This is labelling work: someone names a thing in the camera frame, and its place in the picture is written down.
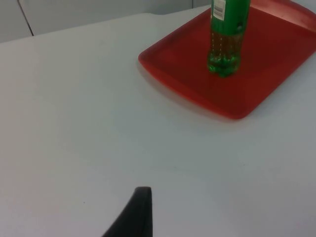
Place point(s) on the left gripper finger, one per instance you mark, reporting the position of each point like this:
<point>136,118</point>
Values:
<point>138,217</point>

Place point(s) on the red tray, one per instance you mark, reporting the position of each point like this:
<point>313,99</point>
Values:
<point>259,74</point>

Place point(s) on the green plastic bottle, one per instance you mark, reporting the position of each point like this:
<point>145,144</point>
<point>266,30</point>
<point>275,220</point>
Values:
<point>227,27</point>

